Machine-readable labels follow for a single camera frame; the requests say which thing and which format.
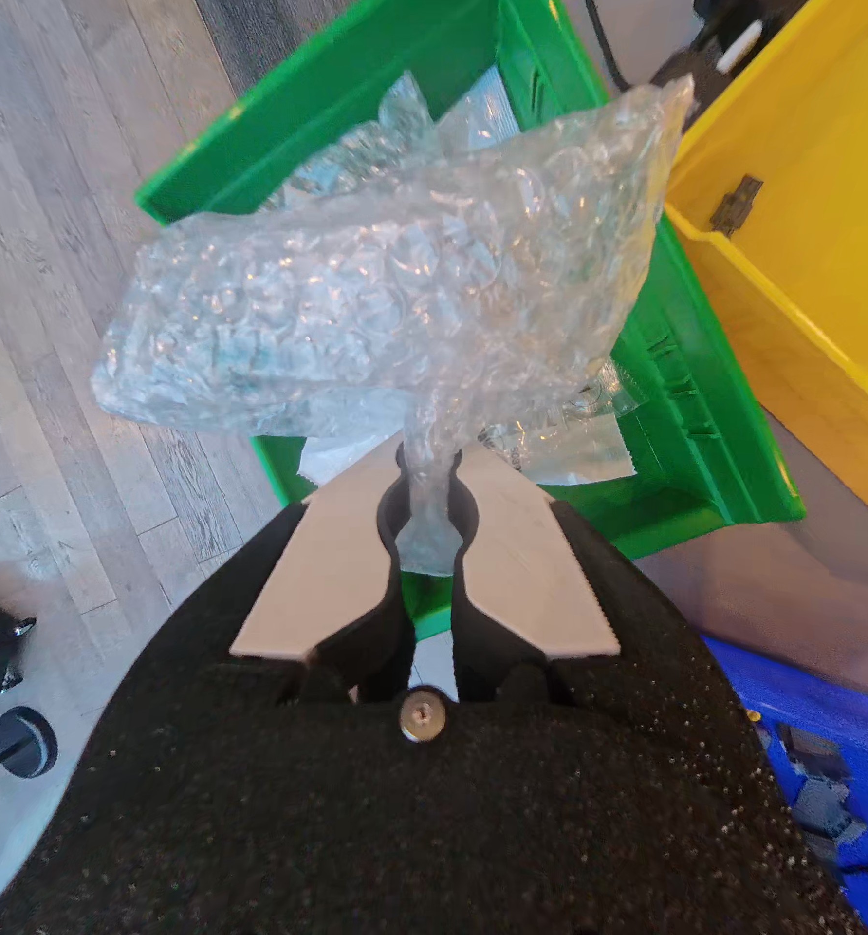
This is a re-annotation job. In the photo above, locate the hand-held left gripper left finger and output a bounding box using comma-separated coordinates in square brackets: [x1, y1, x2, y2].
[230, 446, 413, 680]

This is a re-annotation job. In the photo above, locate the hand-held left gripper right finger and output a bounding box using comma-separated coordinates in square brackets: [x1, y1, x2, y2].
[449, 446, 622, 680]

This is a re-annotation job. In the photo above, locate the green bin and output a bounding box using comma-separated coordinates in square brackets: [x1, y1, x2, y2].
[135, 0, 807, 644]

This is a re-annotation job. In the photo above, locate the clear bubble wrap sheet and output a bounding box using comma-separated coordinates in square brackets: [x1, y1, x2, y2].
[91, 76, 695, 578]

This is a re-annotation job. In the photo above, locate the dark grey link piece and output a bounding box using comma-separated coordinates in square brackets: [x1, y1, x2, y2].
[709, 176, 765, 238]

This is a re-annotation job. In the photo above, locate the grey desk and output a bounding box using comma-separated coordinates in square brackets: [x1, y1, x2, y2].
[631, 453, 868, 705]

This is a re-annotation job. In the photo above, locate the clear plastic bag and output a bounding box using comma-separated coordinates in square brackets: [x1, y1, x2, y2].
[478, 358, 642, 490]

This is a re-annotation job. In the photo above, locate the blue box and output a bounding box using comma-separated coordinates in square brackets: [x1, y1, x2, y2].
[704, 636, 868, 924]

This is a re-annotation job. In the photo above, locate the wide yellow bin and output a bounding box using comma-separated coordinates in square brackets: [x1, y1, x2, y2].
[665, 0, 868, 534]

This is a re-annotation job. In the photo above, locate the black cable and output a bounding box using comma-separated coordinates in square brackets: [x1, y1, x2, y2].
[583, 0, 698, 89]

